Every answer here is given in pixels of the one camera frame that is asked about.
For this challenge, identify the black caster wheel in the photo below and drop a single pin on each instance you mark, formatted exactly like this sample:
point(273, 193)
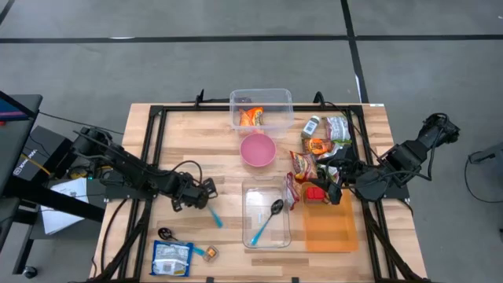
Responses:
point(30, 272)

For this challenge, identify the blue white food pouch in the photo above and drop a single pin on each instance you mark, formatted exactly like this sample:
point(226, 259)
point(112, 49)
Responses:
point(171, 259)

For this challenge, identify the glass saffron spice jar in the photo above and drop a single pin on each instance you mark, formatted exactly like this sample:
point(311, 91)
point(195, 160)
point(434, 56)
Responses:
point(310, 126)

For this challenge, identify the black equipment box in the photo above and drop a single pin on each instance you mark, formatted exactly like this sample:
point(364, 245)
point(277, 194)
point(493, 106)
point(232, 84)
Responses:
point(47, 151)

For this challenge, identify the tilted blue-lit screen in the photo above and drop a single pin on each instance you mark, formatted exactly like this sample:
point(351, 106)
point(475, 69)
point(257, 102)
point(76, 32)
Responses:
point(12, 112)

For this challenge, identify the red white food packet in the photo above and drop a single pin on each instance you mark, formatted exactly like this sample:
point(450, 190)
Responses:
point(292, 192)

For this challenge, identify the orange black seasoning packet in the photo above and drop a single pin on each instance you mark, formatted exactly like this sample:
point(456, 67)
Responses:
point(316, 146)

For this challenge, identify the pink bowl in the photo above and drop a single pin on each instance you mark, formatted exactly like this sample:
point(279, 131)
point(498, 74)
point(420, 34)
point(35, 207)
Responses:
point(258, 150)

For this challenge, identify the red-lidded small box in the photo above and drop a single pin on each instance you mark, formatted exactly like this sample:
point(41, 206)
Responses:
point(315, 193)

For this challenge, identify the orange Maruchan ramen packet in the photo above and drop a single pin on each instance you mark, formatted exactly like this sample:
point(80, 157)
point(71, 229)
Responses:
point(252, 116)

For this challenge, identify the small orange wrapped cube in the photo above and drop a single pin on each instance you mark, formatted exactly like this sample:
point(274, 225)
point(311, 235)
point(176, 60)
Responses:
point(211, 253)

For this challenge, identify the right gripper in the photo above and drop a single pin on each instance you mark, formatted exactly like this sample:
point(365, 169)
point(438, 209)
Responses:
point(342, 173)

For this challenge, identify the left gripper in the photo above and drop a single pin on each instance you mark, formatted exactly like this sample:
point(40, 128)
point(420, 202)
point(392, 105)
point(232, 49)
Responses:
point(190, 194)

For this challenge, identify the white paper sheet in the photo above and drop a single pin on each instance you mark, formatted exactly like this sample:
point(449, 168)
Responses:
point(63, 220)

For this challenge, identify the red ramen noodle packet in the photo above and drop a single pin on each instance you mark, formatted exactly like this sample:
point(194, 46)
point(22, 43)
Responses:
point(303, 167)

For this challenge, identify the orange translucent tray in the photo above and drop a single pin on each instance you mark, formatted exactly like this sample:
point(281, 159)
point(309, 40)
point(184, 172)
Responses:
point(330, 228)

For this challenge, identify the gray floor object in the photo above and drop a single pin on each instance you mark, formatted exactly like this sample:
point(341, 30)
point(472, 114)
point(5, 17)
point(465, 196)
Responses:
point(491, 153)

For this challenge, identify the clear plastic bin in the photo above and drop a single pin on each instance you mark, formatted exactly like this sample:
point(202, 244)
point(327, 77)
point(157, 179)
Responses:
point(255, 220)
point(275, 98)

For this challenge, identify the white green food packet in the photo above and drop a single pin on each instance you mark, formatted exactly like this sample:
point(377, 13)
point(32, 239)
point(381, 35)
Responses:
point(338, 129)

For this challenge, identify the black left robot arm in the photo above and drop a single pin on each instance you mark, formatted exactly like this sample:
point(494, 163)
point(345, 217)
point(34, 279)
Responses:
point(129, 165)

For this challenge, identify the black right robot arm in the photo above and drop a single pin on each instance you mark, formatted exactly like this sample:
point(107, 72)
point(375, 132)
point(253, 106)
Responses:
point(404, 157)

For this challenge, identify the black side desk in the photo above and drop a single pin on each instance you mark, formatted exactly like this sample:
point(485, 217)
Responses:
point(15, 137)

